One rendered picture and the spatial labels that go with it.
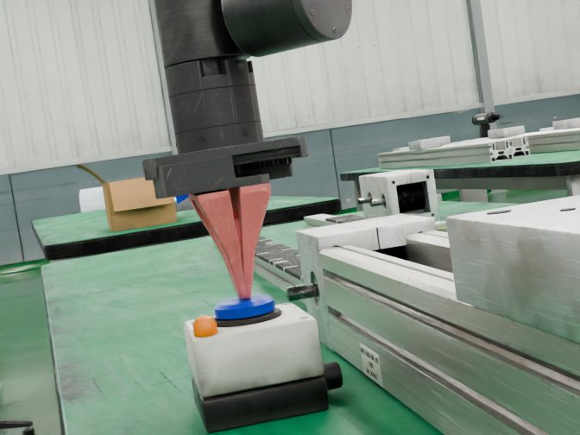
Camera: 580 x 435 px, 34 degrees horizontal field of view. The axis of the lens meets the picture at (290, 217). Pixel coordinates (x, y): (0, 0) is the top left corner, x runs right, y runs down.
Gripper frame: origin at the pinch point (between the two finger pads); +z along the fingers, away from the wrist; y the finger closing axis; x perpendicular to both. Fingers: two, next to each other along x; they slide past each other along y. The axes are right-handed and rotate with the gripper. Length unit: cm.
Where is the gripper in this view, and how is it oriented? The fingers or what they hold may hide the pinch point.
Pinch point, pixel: (242, 286)
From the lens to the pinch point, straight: 63.3
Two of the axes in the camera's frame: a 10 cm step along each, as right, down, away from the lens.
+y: 9.7, -1.6, 1.8
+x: -1.9, -0.3, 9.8
